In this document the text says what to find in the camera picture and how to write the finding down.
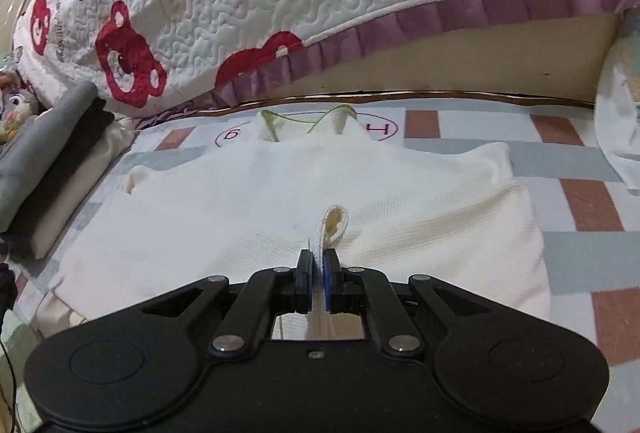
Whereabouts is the grey rabbit plush toy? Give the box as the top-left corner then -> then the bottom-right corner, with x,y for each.
0,48 -> 38,144

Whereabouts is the grey folded garment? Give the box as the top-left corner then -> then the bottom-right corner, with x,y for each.
0,80 -> 99,234

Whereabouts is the cream folded garment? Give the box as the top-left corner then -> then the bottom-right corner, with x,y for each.
27,118 -> 136,261

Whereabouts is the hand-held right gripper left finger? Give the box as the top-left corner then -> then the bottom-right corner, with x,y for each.
140,249 -> 320,359

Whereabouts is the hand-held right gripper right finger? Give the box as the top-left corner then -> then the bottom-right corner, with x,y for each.
322,249 -> 496,357

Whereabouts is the cream knit garment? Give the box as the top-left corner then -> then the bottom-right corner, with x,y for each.
35,104 -> 552,339

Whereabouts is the black stand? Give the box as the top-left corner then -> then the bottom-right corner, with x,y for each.
0,235 -> 18,311

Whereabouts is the black folded garment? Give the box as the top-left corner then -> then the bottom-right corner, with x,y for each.
5,99 -> 117,239

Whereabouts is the white printed garment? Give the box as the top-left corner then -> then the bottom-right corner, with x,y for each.
594,30 -> 640,192

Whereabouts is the black cable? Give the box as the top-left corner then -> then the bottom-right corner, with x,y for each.
0,338 -> 21,433

